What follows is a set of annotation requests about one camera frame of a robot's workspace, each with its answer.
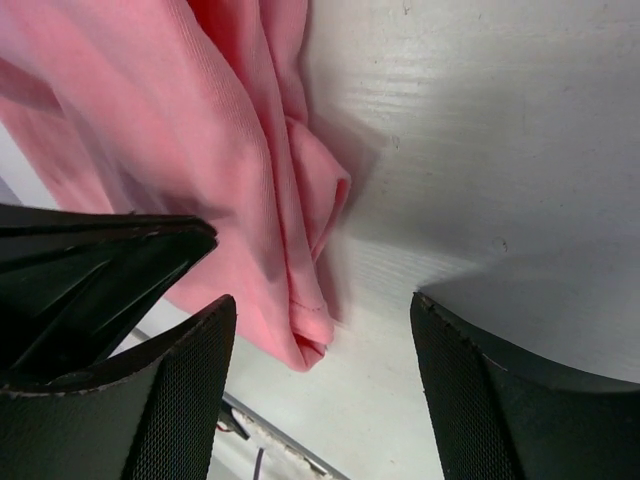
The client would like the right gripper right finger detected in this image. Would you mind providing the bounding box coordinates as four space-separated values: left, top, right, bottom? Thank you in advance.
410 292 639 479

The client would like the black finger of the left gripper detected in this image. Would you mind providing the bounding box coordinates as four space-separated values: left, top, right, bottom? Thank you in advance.
1 204 217 373

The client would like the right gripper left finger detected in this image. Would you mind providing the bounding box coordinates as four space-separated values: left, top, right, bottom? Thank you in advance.
1 295 236 479

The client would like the pink t shirt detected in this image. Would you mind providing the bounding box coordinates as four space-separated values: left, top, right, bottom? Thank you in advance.
1 1 350 371

